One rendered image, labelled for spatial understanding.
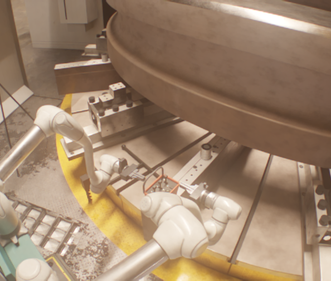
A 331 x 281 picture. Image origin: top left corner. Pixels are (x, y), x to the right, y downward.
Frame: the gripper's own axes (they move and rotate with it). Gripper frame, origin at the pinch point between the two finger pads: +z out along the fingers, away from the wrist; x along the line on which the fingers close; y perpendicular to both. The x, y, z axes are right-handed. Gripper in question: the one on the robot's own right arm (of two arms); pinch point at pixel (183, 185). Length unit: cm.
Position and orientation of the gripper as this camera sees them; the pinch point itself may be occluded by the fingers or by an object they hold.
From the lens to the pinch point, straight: 180.1
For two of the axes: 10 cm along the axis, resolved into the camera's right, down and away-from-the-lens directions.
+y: 0.0, -7.8, -6.3
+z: -8.0, -3.8, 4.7
